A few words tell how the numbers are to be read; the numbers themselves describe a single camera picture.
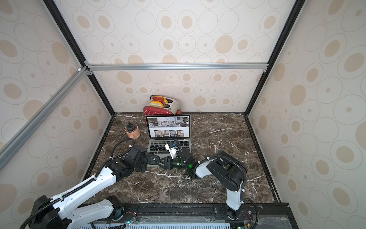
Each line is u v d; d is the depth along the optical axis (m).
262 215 0.74
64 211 0.41
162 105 0.97
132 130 0.97
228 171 0.49
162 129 0.98
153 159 0.80
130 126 0.97
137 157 0.61
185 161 0.67
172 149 0.78
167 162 0.74
